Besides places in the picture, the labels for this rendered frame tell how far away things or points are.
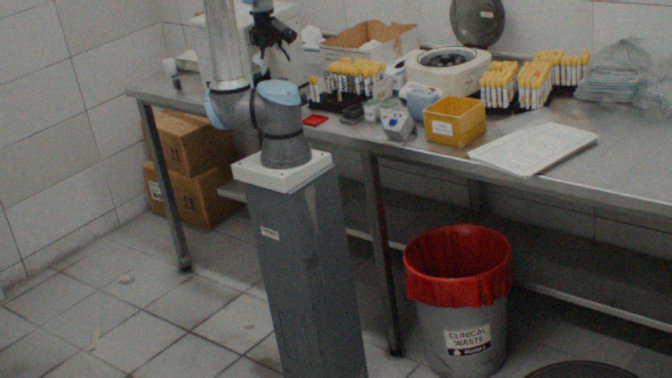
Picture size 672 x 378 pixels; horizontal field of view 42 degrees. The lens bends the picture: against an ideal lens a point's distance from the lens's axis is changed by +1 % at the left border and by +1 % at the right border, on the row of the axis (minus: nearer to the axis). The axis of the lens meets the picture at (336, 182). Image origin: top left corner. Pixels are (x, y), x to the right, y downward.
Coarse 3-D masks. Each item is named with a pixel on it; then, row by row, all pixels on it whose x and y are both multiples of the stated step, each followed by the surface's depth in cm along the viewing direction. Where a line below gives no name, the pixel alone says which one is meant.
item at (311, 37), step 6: (306, 30) 344; (312, 30) 342; (318, 30) 339; (306, 36) 344; (312, 36) 342; (318, 36) 339; (306, 42) 344; (312, 42) 343; (318, 42) 341; (306, 48) 338; (312, 48) 337; (318, 48) 336; (306, 54) 339; (312, 54) 337; (318, 54) 336; (306, 60) 341; (312, 60) 339; (318, 60) 337
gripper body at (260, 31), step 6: (252, 12) 287; (264, 12) 284; (270, 12) 285; (258, 18) 288; (264, 18) 286; (258, 24) 289; (264, 24) 287; (252, 30) 290; (258, 30) 288; (264, 30) 287; (258, 36) 289; (264, 36) 286; (270, 36) 287; (276, 36) 290; (252, 42) 292; (258, 42) 291; (270, 42) 288; (276, 42) 290
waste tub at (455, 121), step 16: (448, 96) 265; (432, 112) 255; (448, 112) 267; (464, 112) 264; (480, 112) 257; (432, 128) 258; (448, 128) 254; (464, 128) 252; (480, 128) 259; (448, 144) 256; (464, 144) 254
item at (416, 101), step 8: (408, 96) 272; (416, 96) 270; (424, 96) 267; (432, 96) 266; (408, 104) 274; (416, 104) 271; (424, 104) 269; (408, 112) 275; (416, 112) 273; (416, 120) 274
